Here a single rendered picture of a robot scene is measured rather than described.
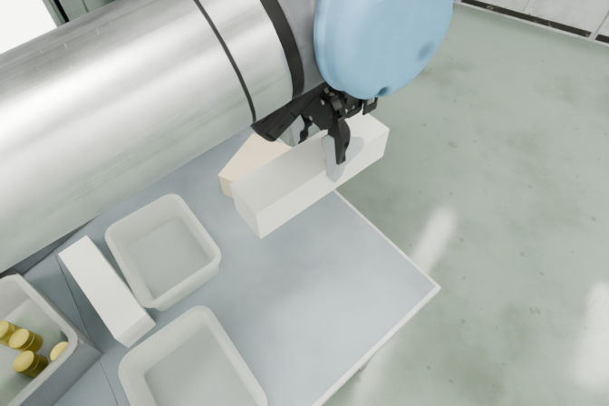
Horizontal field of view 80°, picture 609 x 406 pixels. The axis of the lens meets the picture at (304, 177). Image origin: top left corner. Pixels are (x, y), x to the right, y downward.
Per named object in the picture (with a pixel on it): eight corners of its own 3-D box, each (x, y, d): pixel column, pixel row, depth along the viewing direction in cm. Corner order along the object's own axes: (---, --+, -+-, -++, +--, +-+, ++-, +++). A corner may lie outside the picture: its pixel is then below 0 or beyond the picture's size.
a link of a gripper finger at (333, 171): (372, 173, 51) (368, 115, 46) (342, 194, 49) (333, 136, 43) (357, 165, 54) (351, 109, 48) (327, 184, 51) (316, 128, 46)
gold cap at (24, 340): (46, 343, 68) (33, 335, 65) (28, 359, 66) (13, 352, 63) (37, 331, 69) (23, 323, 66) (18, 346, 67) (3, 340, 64)
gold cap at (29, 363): (52, 364, 66) (38, 358, 62) (33, 382, 64) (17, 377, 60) (42, 352, 67) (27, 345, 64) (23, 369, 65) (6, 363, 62)
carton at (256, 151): (294, 167, 98) (293, 147, 92) (264, 211, 89) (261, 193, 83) (256, 152, 101) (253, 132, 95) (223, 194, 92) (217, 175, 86)
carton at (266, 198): (382, 156, 59) (389, 129, 54) (260, 238, 49) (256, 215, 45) (356, 135, 62) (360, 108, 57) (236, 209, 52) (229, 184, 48)
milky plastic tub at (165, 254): (184, 209, 91) (175, 188, 84) (233, 275, 80) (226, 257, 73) (116, 249, 84) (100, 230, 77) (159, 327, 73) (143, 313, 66)
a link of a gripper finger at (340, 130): (354, 164, 46) (347, 101, 40) (345, 169, 45) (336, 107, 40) (330, 150, 49) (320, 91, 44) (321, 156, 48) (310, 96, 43)
